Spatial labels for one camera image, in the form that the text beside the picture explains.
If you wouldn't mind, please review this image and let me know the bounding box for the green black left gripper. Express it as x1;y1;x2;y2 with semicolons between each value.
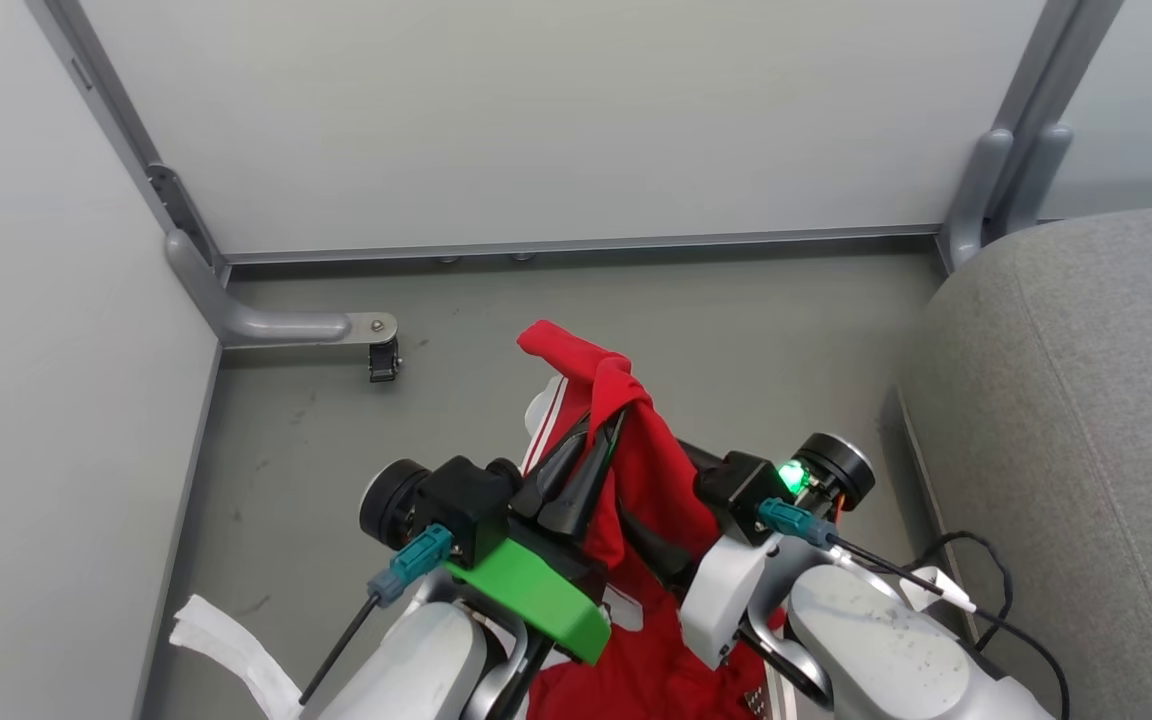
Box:
442;406;628;667

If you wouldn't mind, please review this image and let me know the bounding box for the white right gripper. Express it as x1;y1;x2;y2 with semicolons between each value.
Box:
620;500;789;671

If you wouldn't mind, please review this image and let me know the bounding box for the red white-striped garment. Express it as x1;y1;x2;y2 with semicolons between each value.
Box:
516;320;787;720

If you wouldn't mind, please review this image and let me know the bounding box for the grey metal partition foot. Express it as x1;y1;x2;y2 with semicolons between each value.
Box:
28;0;400;351

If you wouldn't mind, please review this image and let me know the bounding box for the white crumpled cloth strip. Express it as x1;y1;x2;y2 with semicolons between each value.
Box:
169;594;305;720

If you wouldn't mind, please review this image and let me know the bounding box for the grey fabric sofa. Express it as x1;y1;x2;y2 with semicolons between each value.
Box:
896;204;1152;720

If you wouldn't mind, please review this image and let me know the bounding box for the black cable with teal plug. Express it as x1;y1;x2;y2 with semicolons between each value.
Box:
298;524;455;707
758;497;977;613

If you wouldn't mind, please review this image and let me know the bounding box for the grey metal partition rail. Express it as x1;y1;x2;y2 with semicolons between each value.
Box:
224;224;943;267

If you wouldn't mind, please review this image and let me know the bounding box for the white cable label tag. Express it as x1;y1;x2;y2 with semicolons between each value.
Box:
900;566;977;613

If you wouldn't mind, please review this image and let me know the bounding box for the thin black looped cable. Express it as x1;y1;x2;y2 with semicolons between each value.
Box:
908;530;1073;720

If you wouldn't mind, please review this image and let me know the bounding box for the grey metal double partition post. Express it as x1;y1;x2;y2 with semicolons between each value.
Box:
939;0;1127;273

